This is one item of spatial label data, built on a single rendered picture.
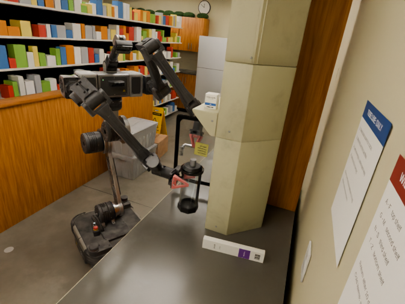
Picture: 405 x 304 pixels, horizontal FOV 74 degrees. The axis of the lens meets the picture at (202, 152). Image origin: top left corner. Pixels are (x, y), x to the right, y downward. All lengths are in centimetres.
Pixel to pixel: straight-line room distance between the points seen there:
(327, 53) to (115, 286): 128
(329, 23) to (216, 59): 495
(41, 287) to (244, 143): 191
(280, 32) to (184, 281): 98
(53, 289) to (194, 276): 150
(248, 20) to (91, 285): 108
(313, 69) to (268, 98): 35
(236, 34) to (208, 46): 523
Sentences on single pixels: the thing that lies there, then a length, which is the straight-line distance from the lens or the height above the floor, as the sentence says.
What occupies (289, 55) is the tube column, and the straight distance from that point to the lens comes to 113.
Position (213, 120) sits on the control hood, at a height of 148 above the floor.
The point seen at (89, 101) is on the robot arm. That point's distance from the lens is 122.
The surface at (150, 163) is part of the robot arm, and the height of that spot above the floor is 124.
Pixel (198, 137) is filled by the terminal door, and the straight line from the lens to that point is 148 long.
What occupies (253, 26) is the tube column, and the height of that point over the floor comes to 184.
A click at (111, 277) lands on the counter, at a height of 94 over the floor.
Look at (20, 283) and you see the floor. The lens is 258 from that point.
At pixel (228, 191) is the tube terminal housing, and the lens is 120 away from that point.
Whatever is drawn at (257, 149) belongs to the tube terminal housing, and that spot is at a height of 137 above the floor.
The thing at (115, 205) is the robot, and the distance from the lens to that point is 247.
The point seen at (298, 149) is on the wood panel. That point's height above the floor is 130.
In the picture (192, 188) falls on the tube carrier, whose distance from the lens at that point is 125.
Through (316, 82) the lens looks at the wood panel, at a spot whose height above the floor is 164.
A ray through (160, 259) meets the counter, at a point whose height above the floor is 94.
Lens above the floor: 179
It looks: 23 degrees down
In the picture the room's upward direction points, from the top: 6 degrees clockwise
